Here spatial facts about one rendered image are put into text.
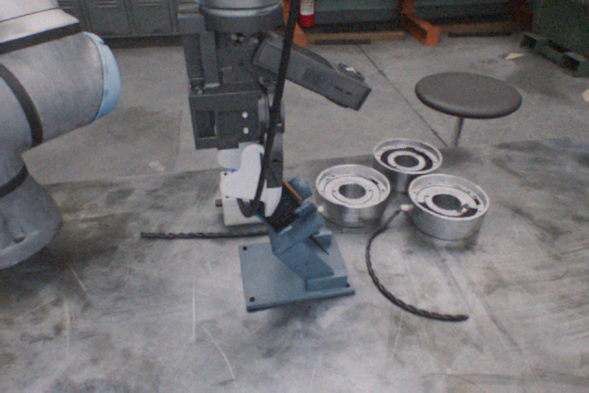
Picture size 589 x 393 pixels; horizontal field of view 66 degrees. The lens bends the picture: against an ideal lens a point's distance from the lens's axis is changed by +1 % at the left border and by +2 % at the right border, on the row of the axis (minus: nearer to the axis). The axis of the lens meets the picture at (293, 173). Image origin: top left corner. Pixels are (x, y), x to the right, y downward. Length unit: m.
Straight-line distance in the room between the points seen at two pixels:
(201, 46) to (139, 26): 3.54
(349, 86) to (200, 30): 0.14
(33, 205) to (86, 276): 0.12
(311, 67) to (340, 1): 4.11
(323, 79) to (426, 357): 0.30
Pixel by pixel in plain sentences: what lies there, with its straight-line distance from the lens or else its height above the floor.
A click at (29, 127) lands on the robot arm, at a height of 0.95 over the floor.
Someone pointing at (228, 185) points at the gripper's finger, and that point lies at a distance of 0.44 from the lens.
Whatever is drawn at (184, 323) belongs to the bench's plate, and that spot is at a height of 0.80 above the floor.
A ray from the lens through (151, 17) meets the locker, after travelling 3.89.
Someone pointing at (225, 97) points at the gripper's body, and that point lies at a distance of 0.39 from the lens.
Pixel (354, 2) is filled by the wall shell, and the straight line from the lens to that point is 4.54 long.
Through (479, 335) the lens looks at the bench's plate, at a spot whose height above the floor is 0.80.
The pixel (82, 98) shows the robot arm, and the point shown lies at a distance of 0.66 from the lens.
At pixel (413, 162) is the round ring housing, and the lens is 0.75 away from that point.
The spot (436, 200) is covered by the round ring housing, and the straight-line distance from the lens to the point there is 0.68.
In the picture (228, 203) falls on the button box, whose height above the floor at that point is 0.84.
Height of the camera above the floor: 1.21
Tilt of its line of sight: 34 degrees down
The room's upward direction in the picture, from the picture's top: straight up
